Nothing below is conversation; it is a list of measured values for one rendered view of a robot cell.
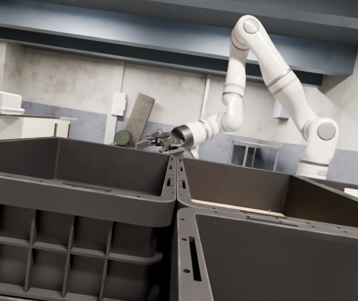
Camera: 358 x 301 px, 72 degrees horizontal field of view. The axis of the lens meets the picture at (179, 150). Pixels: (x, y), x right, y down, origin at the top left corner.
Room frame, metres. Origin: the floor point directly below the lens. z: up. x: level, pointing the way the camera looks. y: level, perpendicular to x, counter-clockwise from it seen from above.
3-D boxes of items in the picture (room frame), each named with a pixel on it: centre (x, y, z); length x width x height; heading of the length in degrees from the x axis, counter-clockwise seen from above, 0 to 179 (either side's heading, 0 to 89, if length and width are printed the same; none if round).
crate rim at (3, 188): (0.41, 0.15, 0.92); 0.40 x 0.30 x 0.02; 2
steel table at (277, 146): (6.44, -1.87, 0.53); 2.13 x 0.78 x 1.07; 177
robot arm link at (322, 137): (0.85, -0.46, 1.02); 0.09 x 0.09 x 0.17; 86
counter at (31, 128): (6.73, 3.95, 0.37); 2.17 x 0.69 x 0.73; 177
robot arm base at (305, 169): (0.85, -0.46, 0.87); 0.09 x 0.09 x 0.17; 2
